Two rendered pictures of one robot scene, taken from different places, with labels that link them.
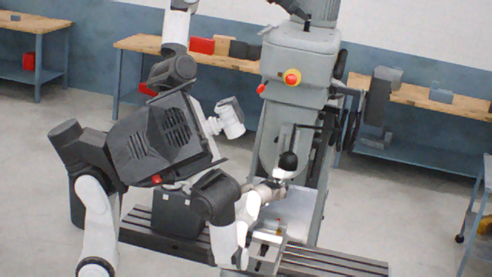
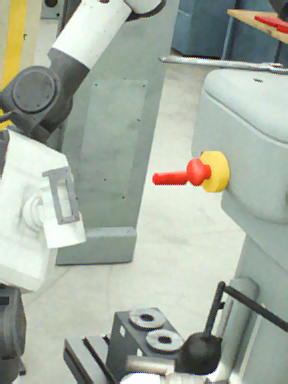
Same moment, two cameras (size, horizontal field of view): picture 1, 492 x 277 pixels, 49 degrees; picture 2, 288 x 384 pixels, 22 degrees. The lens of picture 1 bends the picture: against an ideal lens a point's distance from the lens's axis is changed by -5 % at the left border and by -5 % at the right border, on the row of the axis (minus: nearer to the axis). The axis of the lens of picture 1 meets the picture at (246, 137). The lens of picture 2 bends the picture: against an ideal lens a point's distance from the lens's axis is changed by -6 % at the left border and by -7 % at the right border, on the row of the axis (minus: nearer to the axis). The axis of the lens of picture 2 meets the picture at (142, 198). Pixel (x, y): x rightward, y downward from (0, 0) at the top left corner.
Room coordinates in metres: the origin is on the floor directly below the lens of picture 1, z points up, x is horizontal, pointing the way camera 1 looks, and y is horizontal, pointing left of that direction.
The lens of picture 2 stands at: (1.13, -0.87, 2.19)
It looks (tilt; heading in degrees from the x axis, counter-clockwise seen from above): 25 degrees down; 50
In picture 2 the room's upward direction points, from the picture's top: 11 degrees clockwise
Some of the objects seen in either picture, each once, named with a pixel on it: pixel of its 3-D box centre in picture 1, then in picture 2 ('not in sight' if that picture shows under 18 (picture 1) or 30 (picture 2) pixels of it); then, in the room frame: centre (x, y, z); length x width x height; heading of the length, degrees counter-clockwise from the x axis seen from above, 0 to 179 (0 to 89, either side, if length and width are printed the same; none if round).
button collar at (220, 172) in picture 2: (292, 77); (213, 171); (1.87, -0.12, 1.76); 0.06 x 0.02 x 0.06; 81
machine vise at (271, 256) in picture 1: (267, 241); not in sight; (2.06, -0.16, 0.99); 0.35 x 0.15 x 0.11; 170
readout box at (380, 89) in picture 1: (378, 97); not in sight; (2.33, -0.54, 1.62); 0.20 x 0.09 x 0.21; 171
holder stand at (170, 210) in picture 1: (180, 207); (148, 358); (2.16, 0.24, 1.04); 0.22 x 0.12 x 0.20; 80
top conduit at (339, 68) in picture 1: (340, 62); not in sight; (2.10, -0.31, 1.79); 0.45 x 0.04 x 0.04; 171
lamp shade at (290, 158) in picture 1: (288, 159); (202, 349); (1.90, -0.17, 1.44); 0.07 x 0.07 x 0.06
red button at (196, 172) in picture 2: (291, 78); (199, 172); (1.84, -0.12, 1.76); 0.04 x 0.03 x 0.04; 81
